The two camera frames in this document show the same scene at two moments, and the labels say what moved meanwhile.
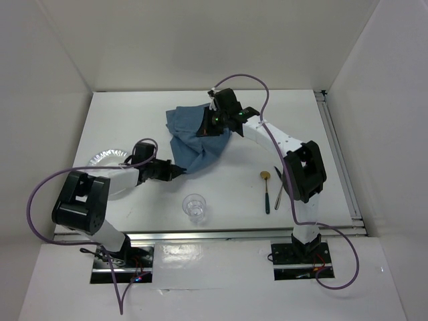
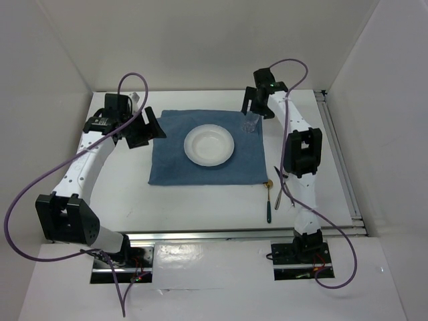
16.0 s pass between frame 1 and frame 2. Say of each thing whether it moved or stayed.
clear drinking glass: moved
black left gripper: moved
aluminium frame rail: stayed
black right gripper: moved
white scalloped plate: moved
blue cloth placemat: moved
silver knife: stayed
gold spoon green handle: moved
